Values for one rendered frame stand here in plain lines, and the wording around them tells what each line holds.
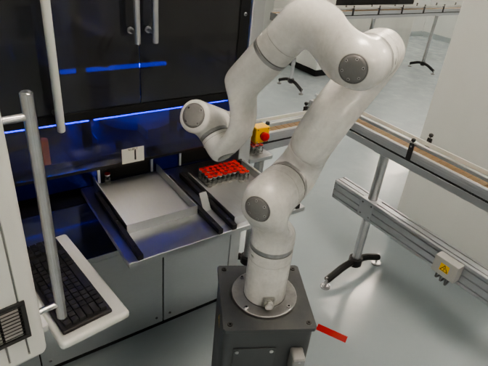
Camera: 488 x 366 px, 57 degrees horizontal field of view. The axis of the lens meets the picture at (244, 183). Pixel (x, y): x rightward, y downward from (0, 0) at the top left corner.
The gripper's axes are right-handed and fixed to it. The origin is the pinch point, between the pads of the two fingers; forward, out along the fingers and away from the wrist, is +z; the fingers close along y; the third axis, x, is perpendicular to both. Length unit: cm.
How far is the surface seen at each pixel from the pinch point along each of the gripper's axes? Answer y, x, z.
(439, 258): 17, -74, 98
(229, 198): -26.0, -7.1, 27.5
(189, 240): -36.2, -15.9, 1.3
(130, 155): -41.1, 23.9, 7.4
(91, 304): -58, -19, -27
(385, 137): 32, -14, 103
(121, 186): -54, 20, 12
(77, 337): -61, -26, -34
